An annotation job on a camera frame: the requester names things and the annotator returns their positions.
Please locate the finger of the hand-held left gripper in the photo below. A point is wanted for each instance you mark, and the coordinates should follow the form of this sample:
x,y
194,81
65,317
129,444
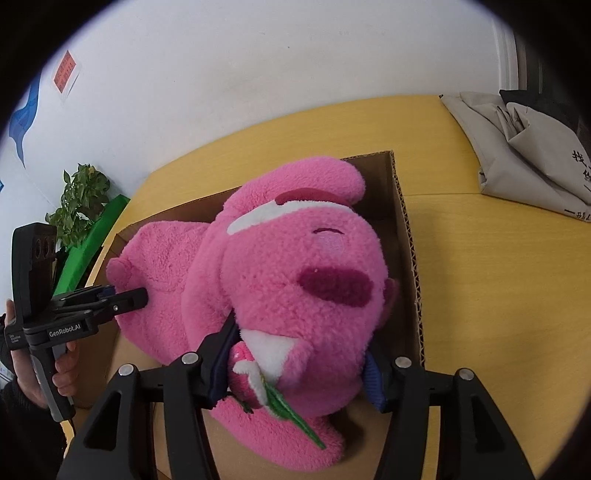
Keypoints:
x,y
124,301

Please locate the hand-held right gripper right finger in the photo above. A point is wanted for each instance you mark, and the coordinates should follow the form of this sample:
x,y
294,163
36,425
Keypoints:
x,y
375,374

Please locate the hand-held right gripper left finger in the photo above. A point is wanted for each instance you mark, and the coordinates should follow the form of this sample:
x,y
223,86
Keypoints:
x,y
220,355

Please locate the pink plush bear toy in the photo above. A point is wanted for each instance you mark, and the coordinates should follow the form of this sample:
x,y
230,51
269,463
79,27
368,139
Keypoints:
x,y
281,286

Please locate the brown cardboard box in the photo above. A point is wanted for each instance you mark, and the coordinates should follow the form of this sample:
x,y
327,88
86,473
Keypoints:
x,y
406,258

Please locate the person's left forearm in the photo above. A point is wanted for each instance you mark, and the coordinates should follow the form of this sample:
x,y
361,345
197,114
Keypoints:
x,y
23,434

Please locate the yellow wooden desktop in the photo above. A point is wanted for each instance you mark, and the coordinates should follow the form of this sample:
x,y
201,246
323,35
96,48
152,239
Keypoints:
x,y
498,295

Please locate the person's left hand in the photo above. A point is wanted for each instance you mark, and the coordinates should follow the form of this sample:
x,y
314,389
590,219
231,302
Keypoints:
x,y
64,369

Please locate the green board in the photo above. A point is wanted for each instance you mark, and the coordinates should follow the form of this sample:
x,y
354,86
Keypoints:
x,y
87,244

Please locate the green potted plant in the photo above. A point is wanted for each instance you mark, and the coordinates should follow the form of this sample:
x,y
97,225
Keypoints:
x,y
78,203

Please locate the grey folded cloth bag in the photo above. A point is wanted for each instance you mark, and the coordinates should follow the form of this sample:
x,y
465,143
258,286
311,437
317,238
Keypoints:
x,y
521,152

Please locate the blue wall sticker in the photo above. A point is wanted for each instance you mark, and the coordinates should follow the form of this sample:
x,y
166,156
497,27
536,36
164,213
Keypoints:
x,y
25,117

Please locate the red wall notice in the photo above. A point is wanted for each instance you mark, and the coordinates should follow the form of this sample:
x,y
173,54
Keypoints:
x,y
65,71

